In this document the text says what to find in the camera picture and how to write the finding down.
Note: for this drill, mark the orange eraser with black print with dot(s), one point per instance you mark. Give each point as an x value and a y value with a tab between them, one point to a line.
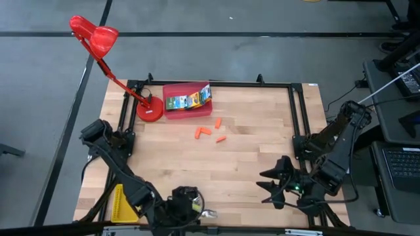
197	133

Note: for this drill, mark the black stand leg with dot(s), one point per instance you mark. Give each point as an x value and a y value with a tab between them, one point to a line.
397	54

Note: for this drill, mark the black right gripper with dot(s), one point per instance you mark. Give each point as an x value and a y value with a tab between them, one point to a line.
300	188

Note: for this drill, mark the pink plastic bin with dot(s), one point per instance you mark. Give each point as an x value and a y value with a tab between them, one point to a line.
183	90

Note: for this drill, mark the yellow plastic basket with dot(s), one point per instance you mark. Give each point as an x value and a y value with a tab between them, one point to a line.
119	206

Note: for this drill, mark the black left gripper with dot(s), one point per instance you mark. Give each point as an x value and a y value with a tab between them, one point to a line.
178	206

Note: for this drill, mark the red desk lamp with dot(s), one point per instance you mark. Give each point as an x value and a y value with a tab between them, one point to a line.
149	111

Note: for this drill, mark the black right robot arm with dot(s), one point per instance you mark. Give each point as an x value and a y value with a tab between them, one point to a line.
334	164

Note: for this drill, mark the grey side desk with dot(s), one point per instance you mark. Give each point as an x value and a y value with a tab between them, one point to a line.
387	114

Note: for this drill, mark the grey laptop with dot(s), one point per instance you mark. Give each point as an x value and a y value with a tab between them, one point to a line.
400	164

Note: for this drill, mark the person's leg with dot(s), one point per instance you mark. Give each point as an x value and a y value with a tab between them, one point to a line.
393	47
402	25

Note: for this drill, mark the black laptop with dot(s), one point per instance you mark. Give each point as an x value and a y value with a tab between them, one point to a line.
410	82

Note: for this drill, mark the black power adapter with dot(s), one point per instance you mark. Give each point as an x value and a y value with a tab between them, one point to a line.
361	84

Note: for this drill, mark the black desk support bar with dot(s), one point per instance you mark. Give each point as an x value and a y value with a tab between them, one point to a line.
375	134

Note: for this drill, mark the black furniture leg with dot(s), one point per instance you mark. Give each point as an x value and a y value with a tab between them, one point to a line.
11	150

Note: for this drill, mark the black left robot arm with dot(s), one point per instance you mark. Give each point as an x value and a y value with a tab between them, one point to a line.
131	187

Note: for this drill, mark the black object on desk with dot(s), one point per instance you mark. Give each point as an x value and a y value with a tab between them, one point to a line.
411	126

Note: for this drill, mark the silver frame bracket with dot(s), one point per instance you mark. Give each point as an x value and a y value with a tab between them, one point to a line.
303	232

